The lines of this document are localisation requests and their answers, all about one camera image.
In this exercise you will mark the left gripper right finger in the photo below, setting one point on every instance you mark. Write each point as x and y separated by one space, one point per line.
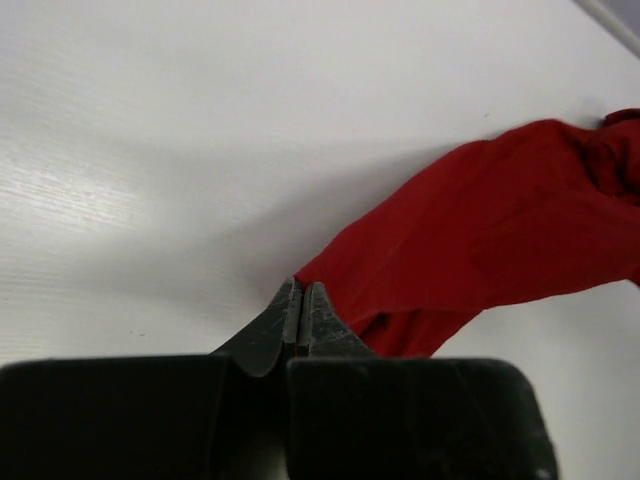
322 333

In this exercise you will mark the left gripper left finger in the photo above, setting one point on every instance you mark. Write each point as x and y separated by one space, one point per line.
257 348

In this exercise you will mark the red t shirt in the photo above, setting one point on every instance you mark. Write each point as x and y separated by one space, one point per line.
544 209

